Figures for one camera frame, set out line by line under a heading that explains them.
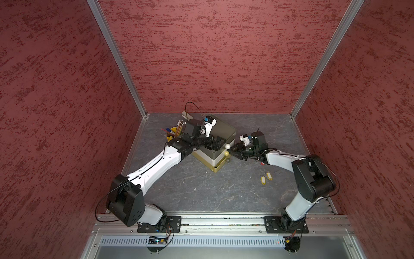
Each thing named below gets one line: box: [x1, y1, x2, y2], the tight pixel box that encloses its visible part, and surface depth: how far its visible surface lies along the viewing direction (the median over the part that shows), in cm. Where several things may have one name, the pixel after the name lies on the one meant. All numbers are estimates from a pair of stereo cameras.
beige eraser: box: [181, 111, 191, 120], surface depth 120 cm
